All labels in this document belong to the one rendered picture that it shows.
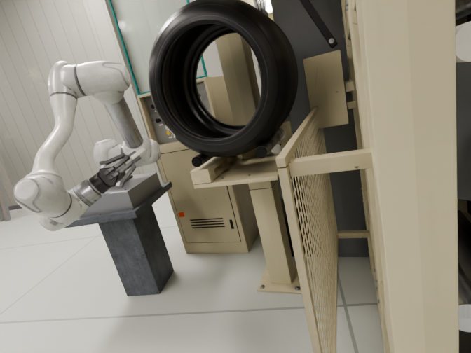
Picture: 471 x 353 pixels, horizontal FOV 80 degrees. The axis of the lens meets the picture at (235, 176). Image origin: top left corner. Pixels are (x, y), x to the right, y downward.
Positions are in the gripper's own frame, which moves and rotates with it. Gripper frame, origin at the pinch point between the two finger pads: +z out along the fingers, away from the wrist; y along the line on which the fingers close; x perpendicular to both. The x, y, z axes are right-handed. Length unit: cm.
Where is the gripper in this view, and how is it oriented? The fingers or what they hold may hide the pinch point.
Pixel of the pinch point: (138, 153)
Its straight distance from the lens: 119.2
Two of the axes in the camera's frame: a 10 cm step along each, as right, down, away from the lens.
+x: 2.1, -1.3, -9.7
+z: 7.3, -6.4, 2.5
